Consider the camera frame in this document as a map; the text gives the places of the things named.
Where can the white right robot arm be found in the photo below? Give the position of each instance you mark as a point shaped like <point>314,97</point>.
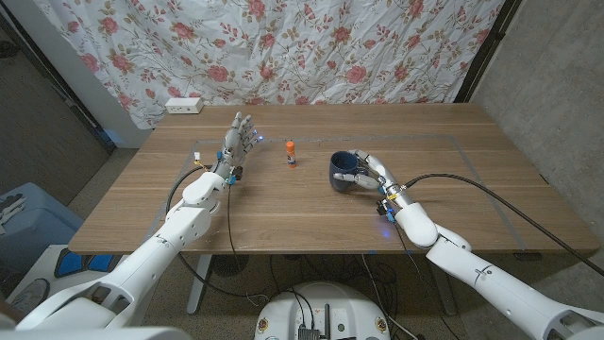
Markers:
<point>495,283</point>

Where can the black backdrop stand pole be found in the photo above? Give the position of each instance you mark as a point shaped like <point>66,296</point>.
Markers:
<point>486,52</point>

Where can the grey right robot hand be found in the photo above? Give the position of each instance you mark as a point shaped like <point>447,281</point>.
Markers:
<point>384,177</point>

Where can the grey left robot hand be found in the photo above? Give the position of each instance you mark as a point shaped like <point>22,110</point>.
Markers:
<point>233,146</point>

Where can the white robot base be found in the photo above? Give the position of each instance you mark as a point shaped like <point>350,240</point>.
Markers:
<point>283,307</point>

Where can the floral rose print backdrop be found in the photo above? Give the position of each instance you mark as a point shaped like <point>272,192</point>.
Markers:
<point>283,47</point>

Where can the white power strip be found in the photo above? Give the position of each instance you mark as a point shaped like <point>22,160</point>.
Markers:
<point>184,106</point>

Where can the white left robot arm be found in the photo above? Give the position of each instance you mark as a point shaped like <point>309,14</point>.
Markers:
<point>179,231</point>

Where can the blue plastic storage bin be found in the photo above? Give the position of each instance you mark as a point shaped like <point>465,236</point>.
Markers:
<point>42,226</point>

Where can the white table leg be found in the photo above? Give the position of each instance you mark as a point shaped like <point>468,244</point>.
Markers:
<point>198,283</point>

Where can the dark blue ceramic mug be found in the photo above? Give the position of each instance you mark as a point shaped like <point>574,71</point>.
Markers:
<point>342,163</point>

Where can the orange capped glue stick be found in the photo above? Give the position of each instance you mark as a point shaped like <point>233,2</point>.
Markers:
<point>290,156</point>

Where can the black round floor object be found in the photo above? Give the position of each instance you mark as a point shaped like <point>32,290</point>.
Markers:
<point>229,265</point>

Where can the white object on bin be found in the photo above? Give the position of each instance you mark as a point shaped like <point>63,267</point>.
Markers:
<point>11,210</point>

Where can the white board with blue pads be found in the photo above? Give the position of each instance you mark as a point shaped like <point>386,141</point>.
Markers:
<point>47,264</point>

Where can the grey table leg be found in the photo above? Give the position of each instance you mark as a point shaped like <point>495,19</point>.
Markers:
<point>443,297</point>

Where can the black slanted frame bar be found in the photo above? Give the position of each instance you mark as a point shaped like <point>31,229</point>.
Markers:
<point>61,85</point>

